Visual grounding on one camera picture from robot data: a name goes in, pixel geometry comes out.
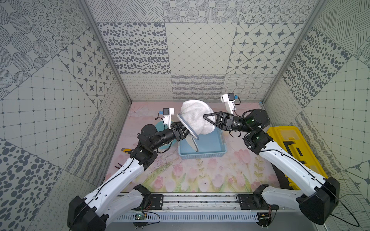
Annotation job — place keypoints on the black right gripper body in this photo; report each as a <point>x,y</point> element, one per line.
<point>232,122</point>

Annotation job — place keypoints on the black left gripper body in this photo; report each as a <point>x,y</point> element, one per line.
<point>179,130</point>

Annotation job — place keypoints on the white mesh laundry bag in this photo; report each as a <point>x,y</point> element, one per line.
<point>191,116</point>

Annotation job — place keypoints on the turquoise mesh laundry bag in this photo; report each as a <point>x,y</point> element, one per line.
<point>163,129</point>

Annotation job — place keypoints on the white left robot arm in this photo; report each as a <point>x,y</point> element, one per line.
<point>101,207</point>

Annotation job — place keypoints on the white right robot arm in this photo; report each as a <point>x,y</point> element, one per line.
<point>317,196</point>

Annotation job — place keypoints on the light blue perforated plastic basket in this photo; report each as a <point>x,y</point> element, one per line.
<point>209,146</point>

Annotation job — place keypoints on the yellow black toolbox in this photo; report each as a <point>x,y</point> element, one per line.
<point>292,141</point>

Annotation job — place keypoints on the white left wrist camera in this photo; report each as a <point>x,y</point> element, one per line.
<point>165,115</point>

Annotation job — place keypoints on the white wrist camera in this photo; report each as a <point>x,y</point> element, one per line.
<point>229,100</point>
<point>165,115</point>

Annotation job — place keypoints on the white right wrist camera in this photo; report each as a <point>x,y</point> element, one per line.
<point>229,100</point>

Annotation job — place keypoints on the aluminium mounting rail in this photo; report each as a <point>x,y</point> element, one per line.
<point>201,207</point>

